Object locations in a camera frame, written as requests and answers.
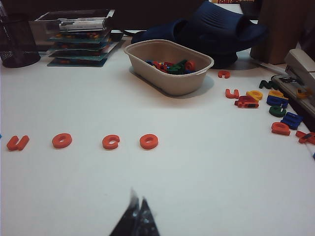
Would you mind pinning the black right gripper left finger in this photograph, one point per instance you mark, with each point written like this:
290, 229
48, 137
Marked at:
128, 221

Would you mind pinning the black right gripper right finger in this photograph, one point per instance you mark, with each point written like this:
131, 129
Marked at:
146, 223

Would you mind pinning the orange letter c magnet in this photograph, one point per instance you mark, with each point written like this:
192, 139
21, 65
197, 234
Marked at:
108, 146
220, 73

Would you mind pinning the orange letter o magnet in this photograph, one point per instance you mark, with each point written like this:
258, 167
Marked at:
67, 143
144, 145
193, 66

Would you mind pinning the orange letter u magnet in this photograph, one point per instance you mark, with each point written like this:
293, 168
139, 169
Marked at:
12, 147
230, 95

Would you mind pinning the red letter magnet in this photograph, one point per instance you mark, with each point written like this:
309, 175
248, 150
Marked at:
242, 99
163, 67
256, 105

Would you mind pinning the orange rounded letter magnet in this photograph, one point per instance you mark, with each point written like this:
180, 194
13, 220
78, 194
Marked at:
276, 130

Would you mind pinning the flat magnet letter pack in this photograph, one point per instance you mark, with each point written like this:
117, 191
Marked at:
98, 39
108, 46
98, 63
103, 55

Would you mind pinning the yellow letter magnet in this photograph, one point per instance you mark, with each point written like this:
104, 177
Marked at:
251, 93
273, 93
301, 93

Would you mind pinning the blue letter E magnet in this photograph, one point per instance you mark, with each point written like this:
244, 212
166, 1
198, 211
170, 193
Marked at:
285, 120

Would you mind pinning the orange letter x magnet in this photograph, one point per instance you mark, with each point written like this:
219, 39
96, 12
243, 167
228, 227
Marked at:
299, 134

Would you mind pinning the green letter z magnet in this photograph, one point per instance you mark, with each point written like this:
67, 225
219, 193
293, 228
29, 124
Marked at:
263, 84

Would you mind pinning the beige pulp fibre tray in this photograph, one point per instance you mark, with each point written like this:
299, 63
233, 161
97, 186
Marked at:
182, 83

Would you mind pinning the white labelled packet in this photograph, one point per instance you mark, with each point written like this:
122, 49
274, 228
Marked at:
81, 24

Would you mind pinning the clear plastic box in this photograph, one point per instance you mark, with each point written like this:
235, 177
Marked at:
44, 34

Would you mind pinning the black mesh pen holder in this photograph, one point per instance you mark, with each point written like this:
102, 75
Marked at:
17, 44

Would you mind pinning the brown desk partition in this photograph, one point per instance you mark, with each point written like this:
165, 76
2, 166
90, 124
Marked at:
73, 5

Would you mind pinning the beige desk stapler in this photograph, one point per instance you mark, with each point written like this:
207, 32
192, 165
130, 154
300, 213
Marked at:
300, 61

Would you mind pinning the brown cardboard box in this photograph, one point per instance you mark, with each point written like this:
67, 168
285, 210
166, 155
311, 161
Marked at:
275, 29

